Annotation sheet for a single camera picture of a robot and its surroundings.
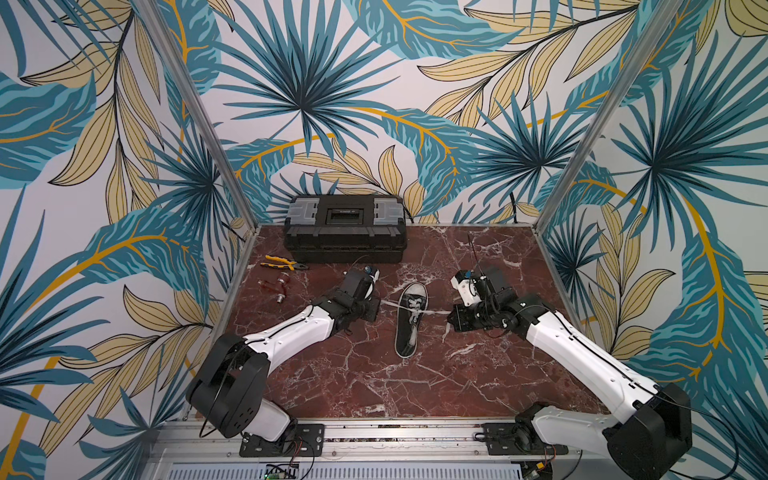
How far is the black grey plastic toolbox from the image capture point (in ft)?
3.18

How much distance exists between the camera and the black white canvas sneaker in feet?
2.84

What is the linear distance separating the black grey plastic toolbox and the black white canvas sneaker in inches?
5.7
